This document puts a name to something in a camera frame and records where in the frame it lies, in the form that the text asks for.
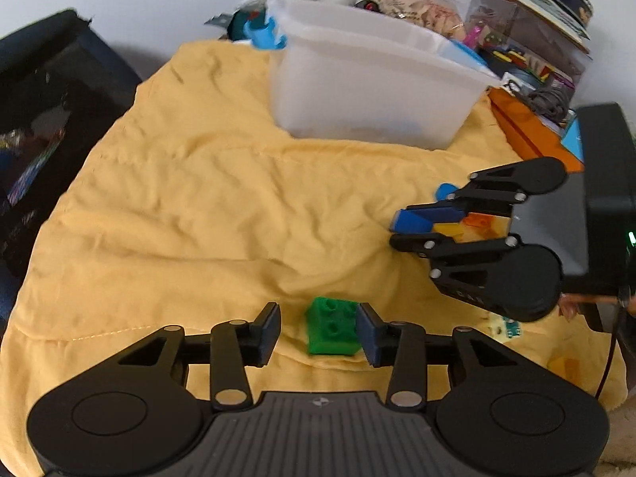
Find stack of printed cards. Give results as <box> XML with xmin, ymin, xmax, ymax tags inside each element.
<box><xmin>474</xmin><ymin>0</ymin><xmax>592</xmax><ymax>55</ymax></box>

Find white translucent plastic bin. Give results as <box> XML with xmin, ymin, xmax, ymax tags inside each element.
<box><xmin>243</xmin><ymin>0</ymin><xmax>502</xmax><ymax>151</ymax></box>

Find clear plastic box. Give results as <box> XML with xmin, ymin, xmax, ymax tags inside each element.
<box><xmin>467</xmin><ymin>0</ymin><xmax>592</xmax><ymax>93</ymax></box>

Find green building block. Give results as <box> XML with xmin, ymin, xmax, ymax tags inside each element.
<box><xmin>304</xmin><ymin>297</ymin><xmax>363</xmax><ymax>356</ymax></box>

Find light blue card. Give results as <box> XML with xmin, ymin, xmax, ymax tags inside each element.
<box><xmin>561</xmin><ymin>115</ymin><xmax>585</xmax><ymax>160</ymax></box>

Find orange building block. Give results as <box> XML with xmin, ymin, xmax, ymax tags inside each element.
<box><xmin>464</xmin><ymin>213</ymin><xmax>510</xmax><ymax>239</ymax></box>

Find orange box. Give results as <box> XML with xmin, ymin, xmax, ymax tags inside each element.
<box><xmin>489</xmin><ymin>87</ymin><xmax>584</xmax><ymax>170</ymax></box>

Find blue building block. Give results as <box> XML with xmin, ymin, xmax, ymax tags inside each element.
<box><xmin>392</xmin><ymin>207</ymin><xmax>465</xmax><ymax>234</ymax></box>

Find person's right hand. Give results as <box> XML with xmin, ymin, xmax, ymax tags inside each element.
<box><xmin>559</xmin><ymin>293</ymin><xmax>636</xmax><ymax>317</ymax></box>

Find grey cable coil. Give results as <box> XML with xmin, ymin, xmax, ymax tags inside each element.
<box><xmin>525</xmin><ymin>84</ymin><xmax>573</xmax><ymax>121</ymax></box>

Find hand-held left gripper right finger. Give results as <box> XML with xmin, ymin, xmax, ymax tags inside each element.
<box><xmin>357</xmin><ymin>302</ymin><xmax>532</xmax><ymax>411</ymax></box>

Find yellow blanket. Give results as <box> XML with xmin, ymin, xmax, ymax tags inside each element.
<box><xmin>0</xmin><ymin>40</ymin><xmax>627</xmax><ymax>477</ymax></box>

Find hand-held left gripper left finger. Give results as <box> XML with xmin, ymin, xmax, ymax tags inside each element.
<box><xmin>104</xmin><ymin>302</ymin><xmax>282</xmax><ymax>412</ymax></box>

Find dark blue fabric bag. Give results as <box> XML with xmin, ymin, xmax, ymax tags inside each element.
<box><xmin>0</xmin><ymin>8</ymin><xmax>145</xmax><ymax>281</ymax></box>

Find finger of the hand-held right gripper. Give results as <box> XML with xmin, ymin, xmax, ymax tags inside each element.
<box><xmin>405</xmin><ymin>161</ymin><xmax>528</xmax><ymax>216</ymax></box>
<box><xmin>389</xmin><ymin>231</ymin><xmax>524</xmax><ymax>282</ymax></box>

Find printed snack bag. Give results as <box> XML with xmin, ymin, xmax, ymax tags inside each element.
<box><xmin>370</xmin><ymin>0</ymin><xmax>468</xmax><ymax>41</ymax></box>

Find black cable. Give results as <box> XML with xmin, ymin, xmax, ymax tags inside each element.
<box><xmin>593</xmin><ymin>285</ymin><xmax>629</xmax><ymax>401</ymax></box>

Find small printed card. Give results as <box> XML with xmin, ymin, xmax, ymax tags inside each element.
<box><xmin>489</xmin><ymin>314</ymin><xmax>525</xmax><ymax>339</ymax></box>

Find teal toy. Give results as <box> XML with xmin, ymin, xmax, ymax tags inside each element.
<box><xmin>229</xmin><ymin>9</ymin><xmax>266</xmax><ymax>45</ymax></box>

